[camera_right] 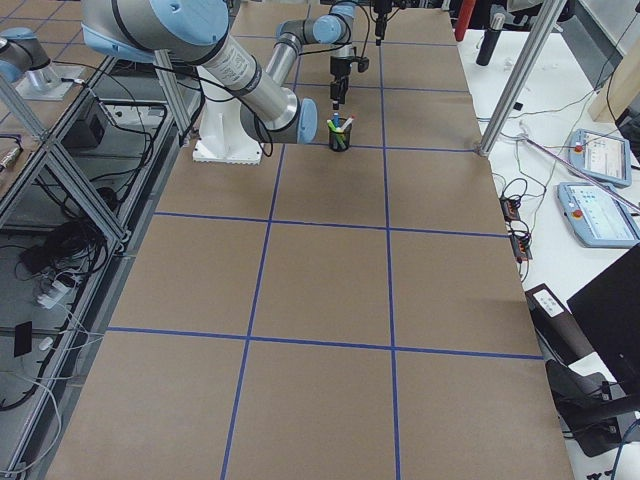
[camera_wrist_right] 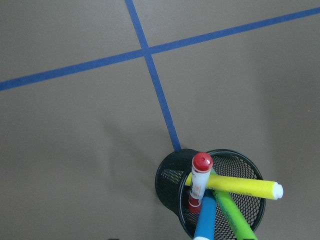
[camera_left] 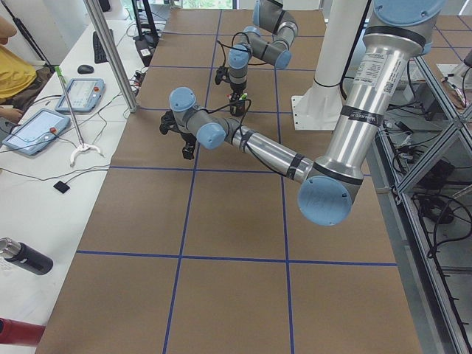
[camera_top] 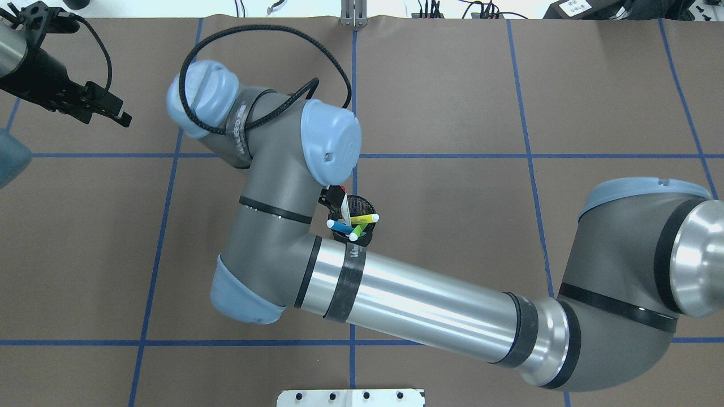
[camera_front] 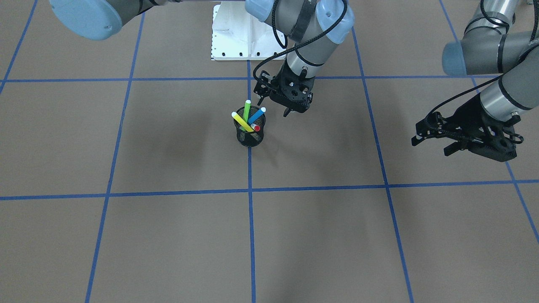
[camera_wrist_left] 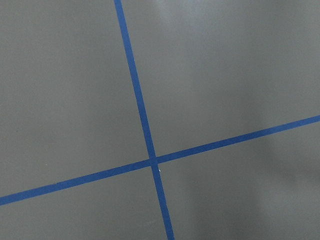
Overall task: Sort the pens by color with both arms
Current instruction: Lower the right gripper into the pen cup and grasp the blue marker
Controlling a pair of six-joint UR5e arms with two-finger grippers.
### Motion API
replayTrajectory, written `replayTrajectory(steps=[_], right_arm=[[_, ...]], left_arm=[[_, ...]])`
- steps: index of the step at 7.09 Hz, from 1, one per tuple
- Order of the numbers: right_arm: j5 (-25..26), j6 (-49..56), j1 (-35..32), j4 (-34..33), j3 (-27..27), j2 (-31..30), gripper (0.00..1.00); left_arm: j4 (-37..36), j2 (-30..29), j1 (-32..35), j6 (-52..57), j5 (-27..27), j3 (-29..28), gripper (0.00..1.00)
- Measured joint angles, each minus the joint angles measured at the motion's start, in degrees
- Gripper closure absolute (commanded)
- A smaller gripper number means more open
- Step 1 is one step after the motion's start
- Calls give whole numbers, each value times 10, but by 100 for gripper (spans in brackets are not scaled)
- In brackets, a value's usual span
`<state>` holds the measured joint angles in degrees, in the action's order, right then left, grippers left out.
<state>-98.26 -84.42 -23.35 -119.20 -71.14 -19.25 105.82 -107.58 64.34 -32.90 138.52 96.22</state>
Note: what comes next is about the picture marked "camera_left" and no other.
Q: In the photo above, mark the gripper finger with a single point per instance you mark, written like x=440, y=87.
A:
x=188, y=152

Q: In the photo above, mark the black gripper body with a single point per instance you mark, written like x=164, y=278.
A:
x=236, y=89
x=187, y=139

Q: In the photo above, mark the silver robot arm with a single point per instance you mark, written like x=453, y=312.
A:
x=365, y=51
x=268, y=39

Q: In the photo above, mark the black mesh pen holder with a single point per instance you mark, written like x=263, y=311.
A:
x=237, y=106

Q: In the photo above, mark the metal rod white stand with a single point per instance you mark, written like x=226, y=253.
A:
x=82, y=147

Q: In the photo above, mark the far blue teach pendant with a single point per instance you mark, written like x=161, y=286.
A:
x=85, y=94

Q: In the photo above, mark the blue teach pendant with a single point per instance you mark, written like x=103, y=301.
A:
x=85, y=94
x=37, y=132

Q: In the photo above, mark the black keyboard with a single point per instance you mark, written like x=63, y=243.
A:
x=98, y=49

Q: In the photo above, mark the black computer mouse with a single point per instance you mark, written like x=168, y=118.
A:
x=85, y=69

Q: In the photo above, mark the small black square pad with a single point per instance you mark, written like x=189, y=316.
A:
x=61, y=187

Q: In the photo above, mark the near blue teach pendant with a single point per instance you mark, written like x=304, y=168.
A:
x=37, y=132

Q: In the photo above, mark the person in yellow shirt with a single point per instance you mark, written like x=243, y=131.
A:
x=21, y=82

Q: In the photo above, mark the black thermos bottle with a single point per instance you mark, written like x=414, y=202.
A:
x=25, y=257

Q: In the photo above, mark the red bottle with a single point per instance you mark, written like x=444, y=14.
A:
x=20, y=333

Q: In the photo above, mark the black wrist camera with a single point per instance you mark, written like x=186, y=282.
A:
x=221, y=75
x=168, y=123

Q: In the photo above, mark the aluminium frame post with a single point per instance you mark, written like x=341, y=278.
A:
x=103, y=32

